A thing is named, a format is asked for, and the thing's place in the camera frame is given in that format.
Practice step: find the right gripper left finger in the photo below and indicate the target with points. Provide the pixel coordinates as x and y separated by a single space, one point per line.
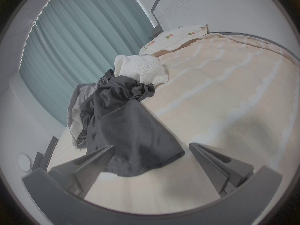
93 165

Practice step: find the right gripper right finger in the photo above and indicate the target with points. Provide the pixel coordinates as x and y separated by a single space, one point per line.
218 167

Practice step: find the black T-shirt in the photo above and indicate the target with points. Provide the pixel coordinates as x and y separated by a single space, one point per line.
136 137

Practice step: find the bed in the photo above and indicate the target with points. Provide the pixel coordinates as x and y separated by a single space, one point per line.
222 90

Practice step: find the pile of clothes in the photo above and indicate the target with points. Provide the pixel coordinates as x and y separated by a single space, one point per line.
140 69

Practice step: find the blue-green curtain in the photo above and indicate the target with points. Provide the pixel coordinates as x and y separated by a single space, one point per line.
42 78
98 27

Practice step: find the white printed pillow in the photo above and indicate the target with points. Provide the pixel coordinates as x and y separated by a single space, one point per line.
173 40

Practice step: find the grey bedside table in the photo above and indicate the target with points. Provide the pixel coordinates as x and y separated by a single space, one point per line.
156 31

